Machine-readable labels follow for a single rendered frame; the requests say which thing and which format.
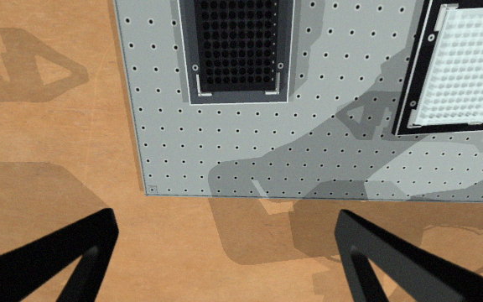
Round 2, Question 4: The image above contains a black well plate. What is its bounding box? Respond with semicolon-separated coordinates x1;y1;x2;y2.
194;0;279;92

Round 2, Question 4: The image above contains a clear well plate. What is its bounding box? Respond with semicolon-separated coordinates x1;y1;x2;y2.
413;8;483;126

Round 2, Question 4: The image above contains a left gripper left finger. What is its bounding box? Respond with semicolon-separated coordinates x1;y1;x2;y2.
0;208;119;302

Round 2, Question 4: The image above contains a grey flat base plate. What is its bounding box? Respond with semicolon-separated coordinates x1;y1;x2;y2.
113;0;483;203

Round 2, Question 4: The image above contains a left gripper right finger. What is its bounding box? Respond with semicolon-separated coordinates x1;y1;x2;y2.
335;209;483;302

